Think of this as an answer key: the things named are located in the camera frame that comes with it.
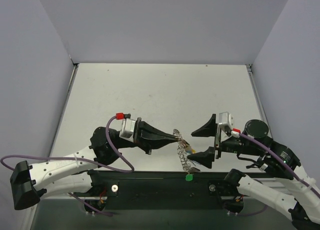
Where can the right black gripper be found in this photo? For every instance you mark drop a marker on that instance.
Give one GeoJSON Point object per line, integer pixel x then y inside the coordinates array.
{"type": "Point", "coordinates": [217, 142]}

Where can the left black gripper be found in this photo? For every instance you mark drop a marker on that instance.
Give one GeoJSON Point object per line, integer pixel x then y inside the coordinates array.
{"type": "Point", "coordinates": [138, 132]}

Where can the large metal keyring with keys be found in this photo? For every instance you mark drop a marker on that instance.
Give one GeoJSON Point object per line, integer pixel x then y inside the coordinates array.
{"type": "Point", "coordinates": [184, 150]}

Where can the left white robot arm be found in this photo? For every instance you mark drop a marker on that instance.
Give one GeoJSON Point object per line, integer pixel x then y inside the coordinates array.
{"type": "Point", "coordinates": [75, 172]}

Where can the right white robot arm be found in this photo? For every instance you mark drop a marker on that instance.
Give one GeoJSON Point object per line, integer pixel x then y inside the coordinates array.
{"type": "Point", "coordinates": [301, 205]}

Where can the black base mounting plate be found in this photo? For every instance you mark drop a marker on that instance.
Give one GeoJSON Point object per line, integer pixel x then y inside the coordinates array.
{"type": "Point", "coordinates": [140, 190]}

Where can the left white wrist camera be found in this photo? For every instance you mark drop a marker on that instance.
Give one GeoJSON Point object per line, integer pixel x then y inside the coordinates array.
{"type": "Point", "coordinates": [127, 130]}

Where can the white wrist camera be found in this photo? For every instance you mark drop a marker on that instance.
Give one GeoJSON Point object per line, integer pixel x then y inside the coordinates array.
{"type": "Point", "coordinates": [226, 125]}
{"type": "Point", "coordinates": [127, 130]}

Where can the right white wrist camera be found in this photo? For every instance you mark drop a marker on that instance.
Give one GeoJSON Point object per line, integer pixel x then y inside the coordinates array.
{"type": "Point", "coordinates": [226, 125]}

